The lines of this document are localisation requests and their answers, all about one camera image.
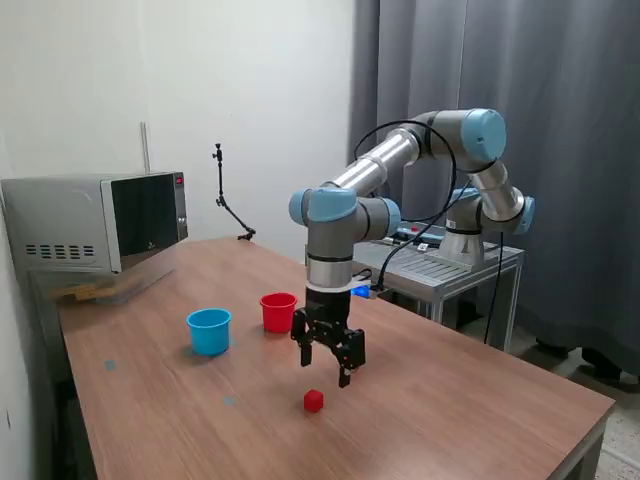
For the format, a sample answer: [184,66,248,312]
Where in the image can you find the white wall conduit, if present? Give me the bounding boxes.
[139,122,151,174]

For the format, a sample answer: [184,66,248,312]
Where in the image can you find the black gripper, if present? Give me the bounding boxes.
[290,285,368,389]

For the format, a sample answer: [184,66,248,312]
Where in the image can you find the black base power cable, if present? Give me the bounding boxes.
[483,232,506,346]

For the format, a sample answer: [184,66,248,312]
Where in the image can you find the red plastic bin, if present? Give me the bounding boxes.
[259,292,299,334]

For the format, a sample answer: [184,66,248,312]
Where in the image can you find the blue teach pendant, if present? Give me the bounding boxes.
[394,222,447,241]

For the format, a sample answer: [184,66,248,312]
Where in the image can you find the black shoe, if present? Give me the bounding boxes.
[534,338,572,358]
[579,347,626,387]

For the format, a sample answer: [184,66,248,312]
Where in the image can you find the grey curtain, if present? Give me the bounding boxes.
[348,0,640,376]

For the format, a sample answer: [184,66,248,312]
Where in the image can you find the silver microwave oven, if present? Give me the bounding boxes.
[0,171,190,275]

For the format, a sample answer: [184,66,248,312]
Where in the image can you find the wooden blocks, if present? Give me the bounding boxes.
[52,283,119,303]

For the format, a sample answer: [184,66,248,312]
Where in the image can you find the blue plastic bin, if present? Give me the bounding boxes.
[186,307,233,357]

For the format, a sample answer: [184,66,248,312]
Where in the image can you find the grey metal robot stand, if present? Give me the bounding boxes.
[352,232,526,351]

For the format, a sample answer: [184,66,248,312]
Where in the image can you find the grey table leg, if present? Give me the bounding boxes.
[547,419,609,480]

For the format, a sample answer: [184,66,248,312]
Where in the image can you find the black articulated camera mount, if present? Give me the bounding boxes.
[209,143,257,242]

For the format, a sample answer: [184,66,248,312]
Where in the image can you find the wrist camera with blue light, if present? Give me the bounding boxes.
[349,280,382,302]

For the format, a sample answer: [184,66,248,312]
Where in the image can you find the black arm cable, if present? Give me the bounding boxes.
[353,118,475,292]

